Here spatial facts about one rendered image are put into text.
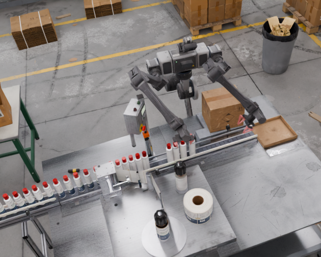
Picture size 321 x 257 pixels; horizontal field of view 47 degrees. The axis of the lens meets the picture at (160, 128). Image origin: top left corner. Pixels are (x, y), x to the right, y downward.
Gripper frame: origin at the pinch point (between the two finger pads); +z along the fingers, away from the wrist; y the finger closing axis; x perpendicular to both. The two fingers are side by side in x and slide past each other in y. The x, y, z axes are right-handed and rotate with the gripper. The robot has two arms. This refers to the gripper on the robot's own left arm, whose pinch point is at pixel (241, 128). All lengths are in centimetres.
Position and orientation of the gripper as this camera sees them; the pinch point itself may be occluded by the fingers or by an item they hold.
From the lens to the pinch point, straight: 281.8
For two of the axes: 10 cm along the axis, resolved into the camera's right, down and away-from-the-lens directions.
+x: 8.0, 2.4, 5.5
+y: 2.6, 6.9, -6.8
